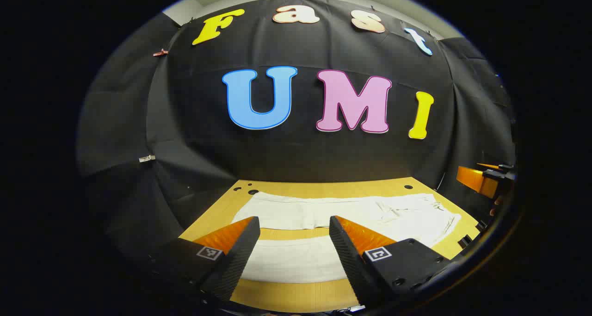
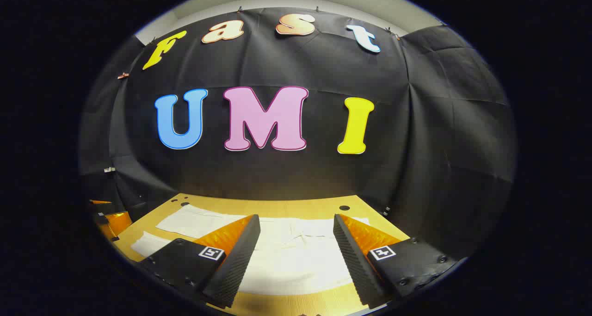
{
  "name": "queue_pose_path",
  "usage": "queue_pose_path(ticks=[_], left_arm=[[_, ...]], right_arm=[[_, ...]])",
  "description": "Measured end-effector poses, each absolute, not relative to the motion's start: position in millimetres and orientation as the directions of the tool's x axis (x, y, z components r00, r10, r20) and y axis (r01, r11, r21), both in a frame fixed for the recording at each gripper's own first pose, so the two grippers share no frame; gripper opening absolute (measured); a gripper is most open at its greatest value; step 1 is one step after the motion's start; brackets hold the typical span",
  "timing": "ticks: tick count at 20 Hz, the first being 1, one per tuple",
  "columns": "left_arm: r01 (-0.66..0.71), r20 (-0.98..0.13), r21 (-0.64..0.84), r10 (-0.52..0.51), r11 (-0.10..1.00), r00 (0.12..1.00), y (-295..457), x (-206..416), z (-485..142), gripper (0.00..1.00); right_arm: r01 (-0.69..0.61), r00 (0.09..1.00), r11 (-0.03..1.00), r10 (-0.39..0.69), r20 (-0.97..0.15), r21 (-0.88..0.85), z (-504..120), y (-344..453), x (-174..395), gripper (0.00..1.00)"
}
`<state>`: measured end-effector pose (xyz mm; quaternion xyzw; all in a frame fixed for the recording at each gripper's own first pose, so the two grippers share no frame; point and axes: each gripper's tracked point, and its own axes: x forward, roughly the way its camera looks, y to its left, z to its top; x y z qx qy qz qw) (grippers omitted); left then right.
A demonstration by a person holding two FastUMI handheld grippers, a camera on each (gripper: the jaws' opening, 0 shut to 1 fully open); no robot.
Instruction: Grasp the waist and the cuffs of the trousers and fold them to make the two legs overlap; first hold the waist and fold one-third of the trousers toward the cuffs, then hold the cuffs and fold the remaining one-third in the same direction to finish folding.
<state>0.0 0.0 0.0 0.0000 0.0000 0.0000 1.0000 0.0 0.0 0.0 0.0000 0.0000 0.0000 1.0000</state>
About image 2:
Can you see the red clip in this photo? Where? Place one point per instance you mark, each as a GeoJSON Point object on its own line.
{"type": "Point", "coordinates": [122, 76]}

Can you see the white jeans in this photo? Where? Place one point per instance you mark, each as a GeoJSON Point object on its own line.
{"type": "Point", "coordinates": [296, 260]}

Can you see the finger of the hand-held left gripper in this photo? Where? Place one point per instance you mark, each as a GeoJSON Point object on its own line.
{"type": "Point", "coordinates": [99, 207]}
{"type": "Point", "coordinates": [118, 223]}

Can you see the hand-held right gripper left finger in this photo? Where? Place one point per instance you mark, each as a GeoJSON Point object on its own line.
{"type": "Point", "coordinates": [240, 260]}

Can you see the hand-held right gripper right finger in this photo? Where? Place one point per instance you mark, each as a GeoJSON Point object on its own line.
{"type": "Point", "coordinates": [354, 260]}

